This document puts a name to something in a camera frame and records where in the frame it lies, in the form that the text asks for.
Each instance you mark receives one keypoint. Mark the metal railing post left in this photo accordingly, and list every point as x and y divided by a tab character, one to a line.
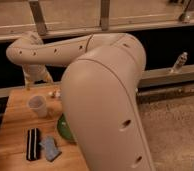
38	16

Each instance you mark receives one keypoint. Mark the metal railing post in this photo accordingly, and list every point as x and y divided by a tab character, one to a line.
104	14
38	16
186	14

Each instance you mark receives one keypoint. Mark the small metal bracket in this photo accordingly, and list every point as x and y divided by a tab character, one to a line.
181	60

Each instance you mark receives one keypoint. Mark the metal railing post middle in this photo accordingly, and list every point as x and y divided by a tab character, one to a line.
104	14

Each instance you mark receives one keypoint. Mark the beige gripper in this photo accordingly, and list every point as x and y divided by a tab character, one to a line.
35	73

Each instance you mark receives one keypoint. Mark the blue folded cloth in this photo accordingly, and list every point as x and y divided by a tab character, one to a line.
50	149

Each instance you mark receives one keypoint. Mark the metal railing post right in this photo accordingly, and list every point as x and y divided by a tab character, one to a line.
186	14

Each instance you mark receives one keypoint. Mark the green ceramic bowl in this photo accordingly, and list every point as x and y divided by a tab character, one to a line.
64	130

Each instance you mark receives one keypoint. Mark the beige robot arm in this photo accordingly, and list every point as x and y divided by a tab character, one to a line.
98	94

